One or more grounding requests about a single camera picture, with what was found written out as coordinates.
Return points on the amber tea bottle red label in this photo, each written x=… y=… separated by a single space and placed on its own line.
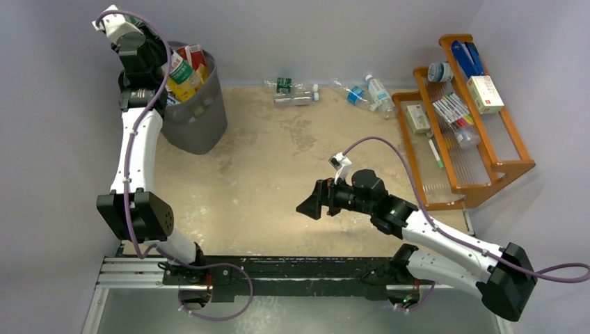
x=195 y=57

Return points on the grey mesh waste bin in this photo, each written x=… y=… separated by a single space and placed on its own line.
x=197 y=125

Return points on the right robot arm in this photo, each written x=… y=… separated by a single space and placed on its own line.
x=500 y=275

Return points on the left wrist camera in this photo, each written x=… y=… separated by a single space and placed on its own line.
x=114 y=26

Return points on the small clear jar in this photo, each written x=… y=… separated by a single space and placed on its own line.
x=467 y=136

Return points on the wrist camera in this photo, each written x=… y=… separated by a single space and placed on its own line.
x=114 y=26
x=342 y=166

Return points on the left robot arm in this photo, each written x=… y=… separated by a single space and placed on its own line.
x=131 y=208

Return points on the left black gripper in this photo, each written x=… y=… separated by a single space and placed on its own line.
x=156 y=44

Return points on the white green marker pen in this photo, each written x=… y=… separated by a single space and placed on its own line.
x=436 y=153

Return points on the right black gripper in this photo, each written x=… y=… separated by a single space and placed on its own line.
x=328 y=197

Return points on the yellow plastic bottle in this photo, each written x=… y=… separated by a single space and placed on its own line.
x=182 y=92

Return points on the round tape roll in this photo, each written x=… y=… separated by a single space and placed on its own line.
x=440 y=72

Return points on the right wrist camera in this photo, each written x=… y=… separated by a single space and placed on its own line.
x=342 y=166

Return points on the white red box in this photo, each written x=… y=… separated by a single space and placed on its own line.
x=484 y=94

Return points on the blue label water bottle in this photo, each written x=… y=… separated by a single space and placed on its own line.
x=383 y=102

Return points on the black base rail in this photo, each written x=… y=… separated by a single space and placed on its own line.
x=373 y=278

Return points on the green white label bottle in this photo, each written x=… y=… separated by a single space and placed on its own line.
x=181 y=72

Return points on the pack of coloured markers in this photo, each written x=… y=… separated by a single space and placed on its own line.
x=451 y=108

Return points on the green white small box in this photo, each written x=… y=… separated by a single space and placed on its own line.
x=418 y=120

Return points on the green label clear bottle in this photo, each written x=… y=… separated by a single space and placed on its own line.
x=286 y=85

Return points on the wooden tiered rack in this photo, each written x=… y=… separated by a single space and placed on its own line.
x=471 y=176

